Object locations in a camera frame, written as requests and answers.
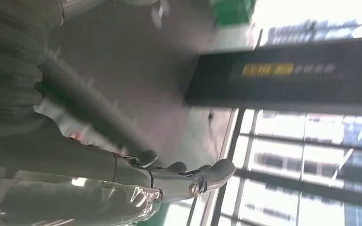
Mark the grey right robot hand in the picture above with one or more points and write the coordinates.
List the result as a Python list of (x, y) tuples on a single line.
[(59, 174)]

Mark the black inbound scanner machine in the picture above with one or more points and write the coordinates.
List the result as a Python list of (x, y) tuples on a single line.
[(293, 84)]

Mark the green plastic crate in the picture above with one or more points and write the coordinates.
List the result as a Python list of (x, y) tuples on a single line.
[(231, 12)]

